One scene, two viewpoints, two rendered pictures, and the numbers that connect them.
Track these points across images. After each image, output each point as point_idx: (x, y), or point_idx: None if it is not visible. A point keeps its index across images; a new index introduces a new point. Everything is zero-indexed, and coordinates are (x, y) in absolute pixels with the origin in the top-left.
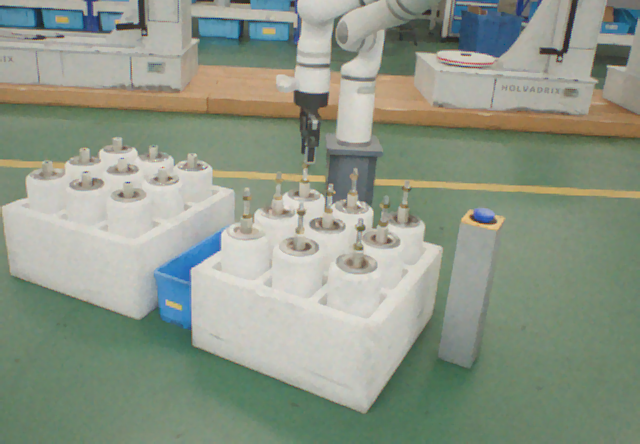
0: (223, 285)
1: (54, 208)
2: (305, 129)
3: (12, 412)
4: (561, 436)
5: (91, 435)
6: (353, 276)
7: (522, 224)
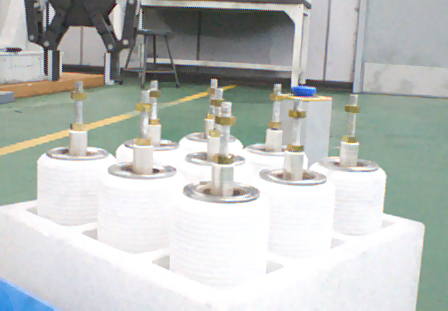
0: (280, 297)
1: None
2: (104, 21)
3: None
4: (422, 268)
5: None
6: (382, 172)
7: (31, 187)
